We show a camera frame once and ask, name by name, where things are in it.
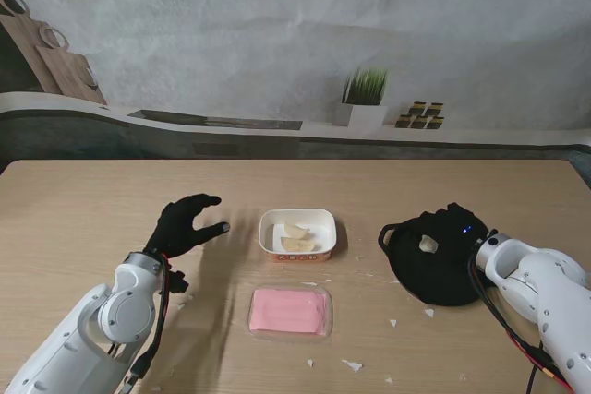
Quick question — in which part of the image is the white kitchen counter grey front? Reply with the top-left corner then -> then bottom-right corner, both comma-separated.
0,91 -> 591,161

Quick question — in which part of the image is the large wooden cutting board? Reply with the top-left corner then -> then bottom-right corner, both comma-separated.
0,0 -> 61,95

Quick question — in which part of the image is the white paper food container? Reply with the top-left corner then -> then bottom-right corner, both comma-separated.
257,208 -> 338,265

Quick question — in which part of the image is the red black left arm cable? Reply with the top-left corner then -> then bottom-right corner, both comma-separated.
124,253 -> 173,388

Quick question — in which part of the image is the red black arm cable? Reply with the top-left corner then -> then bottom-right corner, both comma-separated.
466,253 -> 576,394
124,253 -> 173,388

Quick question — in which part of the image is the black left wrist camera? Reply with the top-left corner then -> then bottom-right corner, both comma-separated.
169,268 -> 191,294

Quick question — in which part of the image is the red black right arm cable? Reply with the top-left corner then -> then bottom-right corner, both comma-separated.
466,253 -> 576,394

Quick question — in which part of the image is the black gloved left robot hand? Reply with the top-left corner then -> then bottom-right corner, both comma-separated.
146,194 -> 231,260

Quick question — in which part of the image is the dark glass cooktop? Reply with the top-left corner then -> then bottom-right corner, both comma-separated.
127,109 -> 304,132

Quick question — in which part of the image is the small wooden cutting board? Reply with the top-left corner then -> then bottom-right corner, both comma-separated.
34,22 -> 108,106

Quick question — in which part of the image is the clear plastic lid pink sheet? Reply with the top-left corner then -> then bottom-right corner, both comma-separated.
244,281 -> 334,343

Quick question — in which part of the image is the white block on floor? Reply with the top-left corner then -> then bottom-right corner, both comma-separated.
332,66 -> 390,128

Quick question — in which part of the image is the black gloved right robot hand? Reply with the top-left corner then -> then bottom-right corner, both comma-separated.
416,202 -> 491,257

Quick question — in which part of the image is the black cast iron skillet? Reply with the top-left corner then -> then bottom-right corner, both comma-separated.
377,213 -> 495,308

